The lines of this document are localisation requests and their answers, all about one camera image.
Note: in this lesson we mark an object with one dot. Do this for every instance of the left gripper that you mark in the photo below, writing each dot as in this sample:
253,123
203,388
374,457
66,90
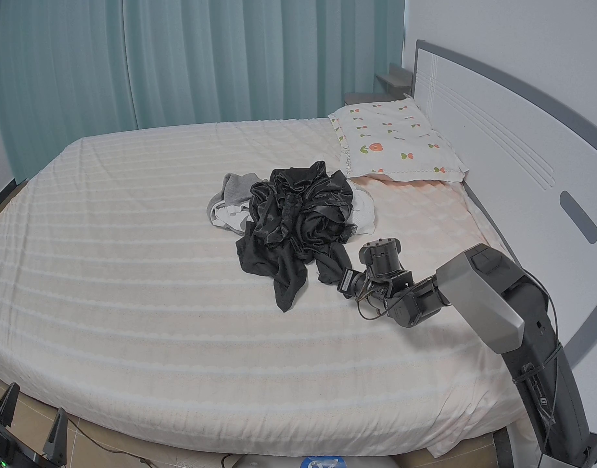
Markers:
11,449

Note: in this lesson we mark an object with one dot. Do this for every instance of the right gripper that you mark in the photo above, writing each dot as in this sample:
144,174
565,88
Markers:
352,283

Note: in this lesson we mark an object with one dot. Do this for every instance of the black T-shirt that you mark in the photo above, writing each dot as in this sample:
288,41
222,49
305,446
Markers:
288,281

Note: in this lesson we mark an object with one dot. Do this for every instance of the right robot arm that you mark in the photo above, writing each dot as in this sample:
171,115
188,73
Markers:
488,300

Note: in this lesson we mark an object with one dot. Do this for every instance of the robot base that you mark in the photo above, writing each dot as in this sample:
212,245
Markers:
288,462

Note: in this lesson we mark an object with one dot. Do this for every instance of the pile of clothes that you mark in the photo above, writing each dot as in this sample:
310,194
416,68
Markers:
303,203

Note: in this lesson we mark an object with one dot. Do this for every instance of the bed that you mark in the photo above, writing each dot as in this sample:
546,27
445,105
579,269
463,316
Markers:
133,271

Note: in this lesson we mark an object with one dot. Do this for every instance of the white printed pillow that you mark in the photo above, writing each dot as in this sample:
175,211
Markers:
401,139

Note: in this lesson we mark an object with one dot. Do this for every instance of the grey bedside table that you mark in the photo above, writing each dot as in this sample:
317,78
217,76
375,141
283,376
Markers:
376,98

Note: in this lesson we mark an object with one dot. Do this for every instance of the blue-green curtain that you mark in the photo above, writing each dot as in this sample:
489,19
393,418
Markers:
259,42
59,66

